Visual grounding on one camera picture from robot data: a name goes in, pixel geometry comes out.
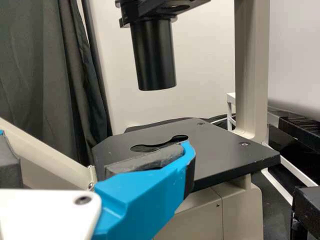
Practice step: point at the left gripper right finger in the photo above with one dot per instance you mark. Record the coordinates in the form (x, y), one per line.
(145, 195)

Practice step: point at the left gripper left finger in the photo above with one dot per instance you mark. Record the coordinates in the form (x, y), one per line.
(8, 167)

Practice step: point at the cream microscope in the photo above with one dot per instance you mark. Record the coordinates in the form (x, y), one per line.
(225, 155)

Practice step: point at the black platform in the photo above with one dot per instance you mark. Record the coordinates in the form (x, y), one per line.
(300, 130)
(307, 210)

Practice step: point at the white metal frame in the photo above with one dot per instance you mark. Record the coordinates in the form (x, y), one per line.
(231, 110)

